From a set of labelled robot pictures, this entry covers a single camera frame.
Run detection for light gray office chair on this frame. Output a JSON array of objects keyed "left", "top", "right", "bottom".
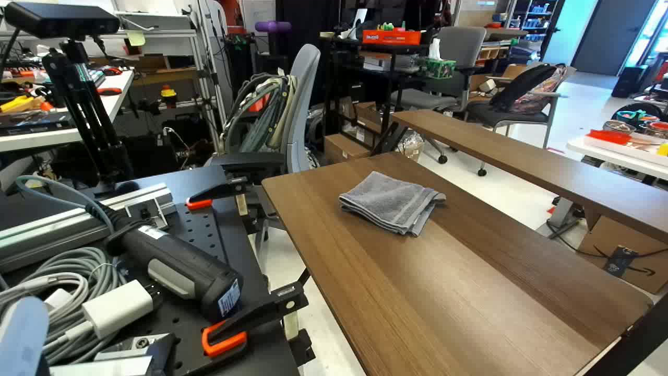
[{"left": 206, "top": 43, "right": 324, "bottom": 185}]

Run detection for flat cardboard box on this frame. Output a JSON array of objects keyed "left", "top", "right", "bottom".
[{"left": 576, "top": 215, "right": 668, "bottom": 298}]

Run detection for gray cable bundle on chair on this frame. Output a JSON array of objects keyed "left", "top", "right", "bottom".
[{"left": 215, "top": 72, "right": 300, "bottom": 157}]

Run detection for orange plastic box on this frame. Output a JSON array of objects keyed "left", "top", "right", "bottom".
[{"left": 359, "top": 26, "right": 424, "bottom": 50}]

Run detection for black stereo camera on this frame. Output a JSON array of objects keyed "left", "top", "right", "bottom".
[{"left": 2, "top": 0, "right": 121, "bottom": 43}]

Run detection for aluminium extrusion rail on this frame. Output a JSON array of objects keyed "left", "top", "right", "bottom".
[{"left": 0, "top": 183, "right": 175, "bottom": 275}]

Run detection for black mesh chair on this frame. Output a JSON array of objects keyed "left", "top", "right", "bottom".
[{"left": 464, "top": 62, "right": 570, "bottom": 151}]

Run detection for gray towel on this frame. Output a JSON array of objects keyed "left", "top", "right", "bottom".
[{"left": 338, "top": 170, "right": 448, "bottom": 238}]

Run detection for black clamp orange handle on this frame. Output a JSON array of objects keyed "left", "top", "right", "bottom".
[
  {"left": 184, "top": 175, "right": 252, "bottom": 215},
  {"left": 199, "top": 269, "right": 314, "bottom": 361}
]

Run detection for purple cylinder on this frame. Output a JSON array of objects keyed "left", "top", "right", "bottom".
[{"left": 252, "top": 19, "right": 295, "bottom": 37}]

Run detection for brown cardboard storage box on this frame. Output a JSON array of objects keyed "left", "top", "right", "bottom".
[{"left": 322, "top": 132, "right": 373, "bottom": 167}]

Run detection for gray fabric office chair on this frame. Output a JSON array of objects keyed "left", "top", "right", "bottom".
[{"left": 393, "top": 26, "right": 489, "bottom": 165}]

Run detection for green wipes container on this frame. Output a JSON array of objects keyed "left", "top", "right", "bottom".
[{"left": 424, "top": 38, "right": 460, "bottom": 80}]

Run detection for white workbench table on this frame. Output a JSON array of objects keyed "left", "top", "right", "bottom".
[{"left": 0, "top": 66, "right": 136, "bottom": 155}]

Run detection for black box white label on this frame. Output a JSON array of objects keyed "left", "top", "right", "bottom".
[{"left": 48, "top": 333, "right": 178, "bottom": 376}]

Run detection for gray coiled cable bundle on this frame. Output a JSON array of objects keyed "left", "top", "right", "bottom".
[{"left": 0, "top": 244, "right": 131, "bottom": 368}]

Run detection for red flat object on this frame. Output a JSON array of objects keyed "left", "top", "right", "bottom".
[{"left": 586, "top": 127, "right": 634, "bottom": 146}]

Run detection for white table with clutter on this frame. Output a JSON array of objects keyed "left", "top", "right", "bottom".
[{"left": 565, "top": 132, "right": 668, "bottom": 185}]

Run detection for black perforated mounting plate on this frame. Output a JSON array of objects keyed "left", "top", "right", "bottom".
[{"left": 103, "top": 163, "right": 315, "bottom": 376}]

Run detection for black handheld device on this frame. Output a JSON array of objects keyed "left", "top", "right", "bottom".
[{"left": 103, "top": 222, "right": 247, "bottom": 325}]

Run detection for black camera tripod stand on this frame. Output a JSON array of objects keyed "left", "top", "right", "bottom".
[{"left": 39, "top": 37, "right": 136, "bottom": 189}]

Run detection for brown wooden shelf board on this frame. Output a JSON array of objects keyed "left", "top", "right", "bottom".
[{"left": 391, "top": 107, "right": 668, "bottom": 244}]

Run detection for light blue rounded object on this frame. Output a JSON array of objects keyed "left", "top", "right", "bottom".
[{"left": 0, "top": 295, "right": 52, "bottom": 376}]

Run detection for white power adapter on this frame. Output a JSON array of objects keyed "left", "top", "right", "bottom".
[{"left": 81, "top": 278, "right": 156, "bottom": 342}]

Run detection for yellow tool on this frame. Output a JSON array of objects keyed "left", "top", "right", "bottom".
[{"left": 0, "top": 92, "right": 48, "bottom": 118}]

